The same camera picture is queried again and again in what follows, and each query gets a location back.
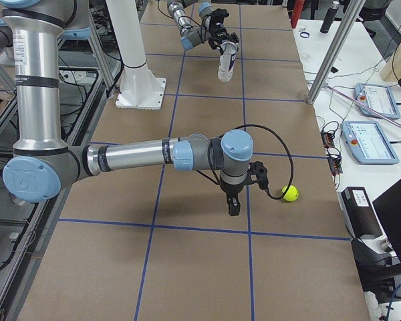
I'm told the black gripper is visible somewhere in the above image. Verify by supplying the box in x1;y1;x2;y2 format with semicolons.
208;22;239;51
219;178;245;216

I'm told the white blue tennis ball can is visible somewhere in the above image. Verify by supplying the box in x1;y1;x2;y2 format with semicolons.
218;41;238;82

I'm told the yellow tennis ball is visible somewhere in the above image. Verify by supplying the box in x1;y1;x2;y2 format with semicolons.
281;185;299;202

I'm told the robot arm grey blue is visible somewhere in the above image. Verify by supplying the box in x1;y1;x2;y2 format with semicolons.
0;1;254;216
167;1;239;54

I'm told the black orange electronics module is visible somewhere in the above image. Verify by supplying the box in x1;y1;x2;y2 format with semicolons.
321;130;343;176

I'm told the black water bottle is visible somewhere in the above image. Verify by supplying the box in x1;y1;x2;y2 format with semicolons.
319;1;340;33

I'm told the black box with label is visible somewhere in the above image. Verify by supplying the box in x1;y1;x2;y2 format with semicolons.
340;187;383;239

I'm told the near teach pendant tablet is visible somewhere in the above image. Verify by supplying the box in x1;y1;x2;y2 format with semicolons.
342;121;400;165

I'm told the teach pendant tablet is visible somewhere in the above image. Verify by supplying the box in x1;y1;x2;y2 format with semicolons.
342;121;400;165
355;83;400;120

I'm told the black monitor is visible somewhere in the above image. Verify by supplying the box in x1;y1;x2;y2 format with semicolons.
373;179;401;257

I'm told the far teach pendant tablet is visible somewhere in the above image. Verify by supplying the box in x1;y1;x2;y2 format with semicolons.
355;83;400;120

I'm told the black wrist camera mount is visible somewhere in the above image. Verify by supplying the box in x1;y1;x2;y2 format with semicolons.
210;9;229;25
247;161;269;191

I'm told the black camera cable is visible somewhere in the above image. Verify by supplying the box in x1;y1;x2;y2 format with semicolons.
196;124;295;201

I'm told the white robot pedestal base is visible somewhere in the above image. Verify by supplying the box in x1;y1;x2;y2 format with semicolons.
106;0;166;110

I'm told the aluminium frame post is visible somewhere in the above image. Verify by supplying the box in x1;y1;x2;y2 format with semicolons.
305;0;366;105

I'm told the aluminium frame rack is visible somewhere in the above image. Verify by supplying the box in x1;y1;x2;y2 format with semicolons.
0;0;124;321

